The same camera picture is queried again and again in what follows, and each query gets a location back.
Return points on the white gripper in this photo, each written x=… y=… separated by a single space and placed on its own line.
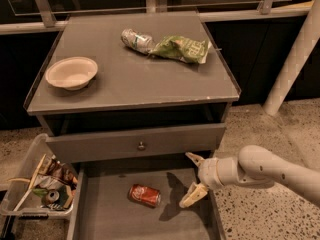
x=209 y=172

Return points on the red coke can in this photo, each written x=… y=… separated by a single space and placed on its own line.
x=145 y=195

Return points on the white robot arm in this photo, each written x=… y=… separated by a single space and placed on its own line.
x=252 y=166

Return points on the closed top grey drawer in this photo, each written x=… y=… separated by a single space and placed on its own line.
x=123 y=144

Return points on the round metal drawer knob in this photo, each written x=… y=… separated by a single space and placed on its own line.
x=141 y=146

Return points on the open middle grey drawer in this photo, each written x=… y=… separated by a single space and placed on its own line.
x=103 y=209

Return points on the grey drawer cabinet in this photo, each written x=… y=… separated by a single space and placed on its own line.
x=131 y=91

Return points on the small can in bin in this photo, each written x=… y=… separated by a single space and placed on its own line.
x=51 y=197

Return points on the green chip bag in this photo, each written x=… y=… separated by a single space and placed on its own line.
x=182 y=49

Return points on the snack bags in bin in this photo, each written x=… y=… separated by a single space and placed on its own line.
x=49 y=174

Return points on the clear plastic bin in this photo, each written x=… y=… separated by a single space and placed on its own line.
x=32 y=207

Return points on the white paper bowl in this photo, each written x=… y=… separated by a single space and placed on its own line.
x=72 y=73

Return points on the metal railing with glass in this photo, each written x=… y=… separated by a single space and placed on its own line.
x=36 y=16

